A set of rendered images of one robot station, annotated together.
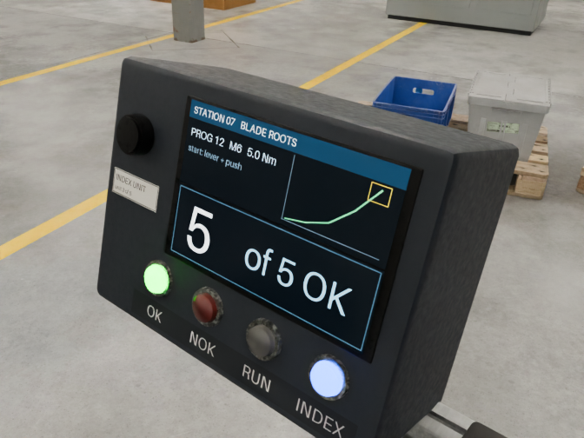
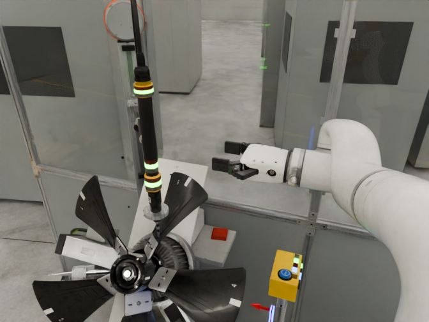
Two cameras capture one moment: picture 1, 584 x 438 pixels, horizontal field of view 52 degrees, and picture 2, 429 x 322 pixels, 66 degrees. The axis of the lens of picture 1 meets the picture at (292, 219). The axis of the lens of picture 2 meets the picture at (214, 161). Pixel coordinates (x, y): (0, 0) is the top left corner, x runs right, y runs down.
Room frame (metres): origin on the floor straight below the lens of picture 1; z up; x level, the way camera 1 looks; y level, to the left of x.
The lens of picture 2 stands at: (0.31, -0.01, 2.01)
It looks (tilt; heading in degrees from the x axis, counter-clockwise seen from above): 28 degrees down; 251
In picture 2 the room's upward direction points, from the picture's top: straight up
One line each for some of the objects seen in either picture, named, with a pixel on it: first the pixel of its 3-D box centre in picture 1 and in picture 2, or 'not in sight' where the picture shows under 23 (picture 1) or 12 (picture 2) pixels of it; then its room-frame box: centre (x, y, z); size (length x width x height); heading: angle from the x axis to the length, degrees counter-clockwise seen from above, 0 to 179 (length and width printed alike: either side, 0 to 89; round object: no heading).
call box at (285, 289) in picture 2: not in sight; (285, 275); (-0.24, -0.78, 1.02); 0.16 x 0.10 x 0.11; 52
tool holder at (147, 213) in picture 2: not in sight; (154, 196); (0.22, -0.78, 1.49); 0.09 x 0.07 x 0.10; 87
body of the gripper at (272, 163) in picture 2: not in sight; (267, 162); (-0.01, -0.59, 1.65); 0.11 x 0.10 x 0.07; 142
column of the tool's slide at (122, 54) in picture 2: not in sight; (147, 215); (0.19, -1.49, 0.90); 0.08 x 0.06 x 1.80; 177
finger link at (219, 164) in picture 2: not in sight; (225, 168); (0.09, -0.60, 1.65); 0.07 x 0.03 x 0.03; 142
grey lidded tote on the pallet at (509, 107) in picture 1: (505, 114); not in sight; (3.24, -1.18, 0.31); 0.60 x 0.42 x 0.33; 161
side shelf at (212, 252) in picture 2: not in sight; (196, 240); (-0.02, -1.27, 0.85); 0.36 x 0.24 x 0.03; 142
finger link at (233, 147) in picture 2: not in sight; (239, 146); (0.01, -0.69, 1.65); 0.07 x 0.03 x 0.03; 142
